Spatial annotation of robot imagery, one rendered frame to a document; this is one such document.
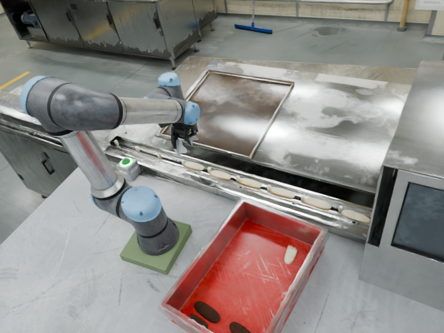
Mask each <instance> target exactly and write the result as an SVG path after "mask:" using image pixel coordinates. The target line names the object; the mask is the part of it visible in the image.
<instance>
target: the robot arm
mask: <svg viewBox="0 0 444 333"><path fill-rule="evenodd" d="M158 81H159V86H158V87H157V88H156V89H155V90H153V91H152V92H151V93H149V94H148V95H147V96H145V97H144V98H125V97H118V96H117V95H116V94H114V93H110V92H100V91H96V90H93V89H90V88H87V87H84V86H81V85H78V84H75V83H70V82H67V81H63V80H61V79H57V78H55V77H52V76H43V75H41V76H37V77H33V78H32V79H30V80H29V81H28V82H27V83H26V84H25V85H24V86H23V88H22V92H21V96H20V104H21V106H22V109H23V110H24V111H25V112H26V113H27V114H28V115H29V116H31V117H33V118H36V119H37V120H38V121H39V122H40V123H41V125H42V126H43V128H44V129H45V130H46V131H47V133H48V134H49V135H50V136H53V137H58V138H59V140H60V141H61V142H62V144H63V146H64V147H65V148H66V149H67V151H68V152H69V154H70V155H71V157H72V158H73V160H74V161H75V162H76V163H77V165H78V167H79V168H80V169H81V171H82V172H83V174H84V175H85V176H86V178H87V179H88V181H89V182H90V183H91V193H90V196H91V200H92V202H93V204H94V205H95V206H97V207H98V208H99V209H101V210H103V211H107V212H108V213H111V214H112V215H115V216H116V217H119V218H120V219H123V220H124V221H127V222H128V223H130V224H131V225H133V227H134V229H135V230H136V232H137V243H138V245H139V247H140V249H141V250H142V251H143V252H144V253H146V254H148V255H151V256H158V255H162V254H164V253H166V252H168V251H169V250H171V249H172V248H173V247H174V246H175V244H176V243H177V241H178V238H179V230H178V227H177V226H176V223H175V222H174V221H173V220H172V219H170V218H169V217H167V215H166V213H165V211H164V208H163V206H162V204H161V200H160V198H159V197H158V195H157V194H156V192H155V191H154V190H153V189H152V188H150V187H148V186H139V187H137V186H134V187H133V186H131V185H129V184H128V183H127V182H126V179H125V178H124V176H123V175H122V173H121V172H118V171H116V170H114V169H113V167H112V165H111V164H110V162H109V160H108V159H107V157H106V155H105V154H104V152H103V150H102V149H101V147H100V145H99V144H98V142H97V140H96V139H95V137H94V135H93V134H92V132H91V131H96V130H114V129H116V128H118V127H119V126H120V125H136V124H158V125H159V126H160V128H165V127H167V126H169V125H172V127H171V143H172V146H173V148H174V150H175V152H176V154H177V155H178V156H179V157H180V158H181V153H186V152H187V149H186V148H185V147H184V146H183V144H182V140H181V139H178V137H179V138H182V139H184V140H185V141H187V142H188V144H190V145H191V146H192V140H198V138H197V137H196V136H195V135H196V132H198V127H197V124H196V122H197V121H198V120H199V118H200V107H199V106H198V105H197V104H196V103H193V102H191V101H189V102H188V101H186V100H184V96H183V93H182V87H181V83H180V80H179V78H178V75H177V74H176V73H172V72H168V73H163V74H162V75H160V76H159V78H158ZM195 125H196V129H195Z"/></svg>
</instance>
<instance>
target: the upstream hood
mask: <svg viewBox="0 0 444 333"><path fill-rule="evenodd" d="M0 119H2V120H6V121H8V122H12V123H14V124H18V125H21V126H24V127H27V128H30V129H33V130H36V131H40V132H43V133H46V134H48V133H47V131H46V130H45V129H44V128H43V126H42V125H41V123H40V122H39V121H38V120H37V119H36V118H33V117H31V116H29V115H28V114H27V113H26V112H25V111H24V110H23V109H22V106H21V104H20V96H19V95H16V94H11V93H8V92H4V91H0ZM91 132H92V134H93V135H94V137H95V139H96V140H97V142H98V144H99V145H100V147H101V149H102V150H103V151H104V150H105V149H107V148H108V147H109V146H110V141H112V140H113V139H114V138H115V137H116V136H117V135H118V134H120V136H121V135H123V134H124V133H127V131H126V129H125V127H124V125H120V126H119V127H118V128H116V129H107V130H96V131H91Z"/></svg>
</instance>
